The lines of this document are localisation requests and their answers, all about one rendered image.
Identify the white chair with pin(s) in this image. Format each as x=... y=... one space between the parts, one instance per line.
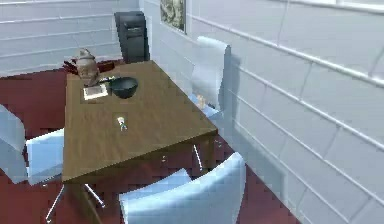
x=36 y=156
x=210 y=73
x=196 y=196

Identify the brown wooden table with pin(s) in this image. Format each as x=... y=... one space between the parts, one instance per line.
x=150 y=133

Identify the black bowl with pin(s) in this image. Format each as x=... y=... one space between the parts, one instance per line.
x=124 y=87

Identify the black cabinet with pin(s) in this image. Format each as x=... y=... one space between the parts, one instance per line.
x=132 y=38

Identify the white square book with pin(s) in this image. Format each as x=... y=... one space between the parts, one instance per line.
x=95 y=91

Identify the dark red chair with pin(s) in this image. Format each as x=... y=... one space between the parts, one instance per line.
x=71 y=66

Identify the framed wall picture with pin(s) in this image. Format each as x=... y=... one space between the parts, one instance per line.
x=173 y=13

